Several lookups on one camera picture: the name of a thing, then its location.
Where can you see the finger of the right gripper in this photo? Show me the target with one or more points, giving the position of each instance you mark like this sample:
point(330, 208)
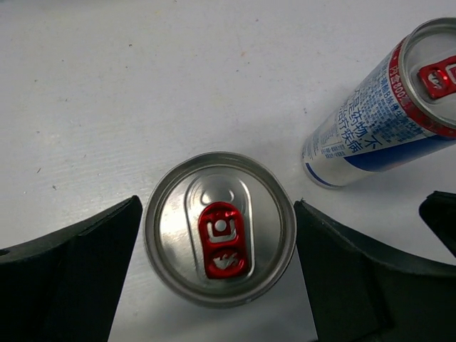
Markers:
point(438, 212)

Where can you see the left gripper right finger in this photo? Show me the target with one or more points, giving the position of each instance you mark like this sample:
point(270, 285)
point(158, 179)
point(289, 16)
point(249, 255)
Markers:
point(361, 289)

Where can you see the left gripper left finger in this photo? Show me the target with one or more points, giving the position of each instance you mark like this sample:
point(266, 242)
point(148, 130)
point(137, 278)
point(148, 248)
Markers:
point(66, 285)

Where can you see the silver energy drink can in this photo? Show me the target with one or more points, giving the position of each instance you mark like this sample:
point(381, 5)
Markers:
point(404, 109)
point(219, 229)

